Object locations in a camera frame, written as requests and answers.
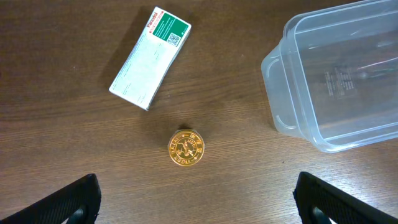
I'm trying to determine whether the gold lid balm jar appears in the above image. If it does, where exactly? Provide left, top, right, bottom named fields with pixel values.
left=167, top=129, right=205, bottom=167

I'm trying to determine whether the white green medicine box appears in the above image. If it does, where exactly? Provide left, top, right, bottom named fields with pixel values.
left=109, top=7, right=192, bottom=110

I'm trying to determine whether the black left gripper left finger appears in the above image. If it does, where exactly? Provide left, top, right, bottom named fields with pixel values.
left=1, top=174, right=101, bottom=224

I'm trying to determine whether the clear plastic container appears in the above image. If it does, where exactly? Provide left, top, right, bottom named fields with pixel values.
left=261, top=0, right=397, bottom=152

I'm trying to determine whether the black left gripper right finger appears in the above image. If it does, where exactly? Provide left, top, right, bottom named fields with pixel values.
left=293, top=172, right=397, bottom=224

